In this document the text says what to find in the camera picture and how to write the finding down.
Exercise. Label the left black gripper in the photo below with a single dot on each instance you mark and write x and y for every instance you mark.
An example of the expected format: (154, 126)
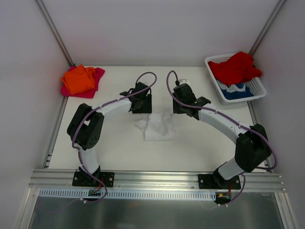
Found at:
(145, 105)

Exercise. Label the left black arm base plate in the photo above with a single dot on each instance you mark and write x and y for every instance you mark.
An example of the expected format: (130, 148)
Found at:
(82, 179)

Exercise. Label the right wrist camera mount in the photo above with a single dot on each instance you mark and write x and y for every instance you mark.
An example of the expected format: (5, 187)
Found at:
(182, 81)

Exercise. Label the red crumpled t shirt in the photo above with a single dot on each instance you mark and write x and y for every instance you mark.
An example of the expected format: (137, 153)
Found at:
(239, 68)

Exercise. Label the pink folded t shirt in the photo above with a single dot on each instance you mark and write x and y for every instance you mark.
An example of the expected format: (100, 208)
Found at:
(87, 94)

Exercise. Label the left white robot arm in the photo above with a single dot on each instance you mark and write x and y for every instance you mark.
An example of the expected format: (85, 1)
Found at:
(86, 125)

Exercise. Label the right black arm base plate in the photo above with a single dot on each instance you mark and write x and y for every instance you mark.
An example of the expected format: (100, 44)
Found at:
(212, 181)

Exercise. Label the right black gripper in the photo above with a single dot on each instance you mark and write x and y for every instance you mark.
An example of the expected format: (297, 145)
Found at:
(179, 107)

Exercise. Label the white slotted cable duct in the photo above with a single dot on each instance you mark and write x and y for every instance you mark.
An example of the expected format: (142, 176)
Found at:
(128, 194)

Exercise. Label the white plastic basket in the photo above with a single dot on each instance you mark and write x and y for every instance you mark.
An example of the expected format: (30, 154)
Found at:
(255, 85)

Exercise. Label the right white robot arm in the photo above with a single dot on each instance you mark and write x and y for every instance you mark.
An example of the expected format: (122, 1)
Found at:
(251, 144)

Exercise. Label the blue white t shirt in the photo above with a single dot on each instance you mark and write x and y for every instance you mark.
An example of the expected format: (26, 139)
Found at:
(235, 91)

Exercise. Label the aluminium front rail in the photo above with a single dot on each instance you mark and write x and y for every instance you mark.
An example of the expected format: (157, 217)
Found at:
(148, 180)

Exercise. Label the orange folded t shirt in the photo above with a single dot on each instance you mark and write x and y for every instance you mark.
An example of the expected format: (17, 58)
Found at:
(79, 79)

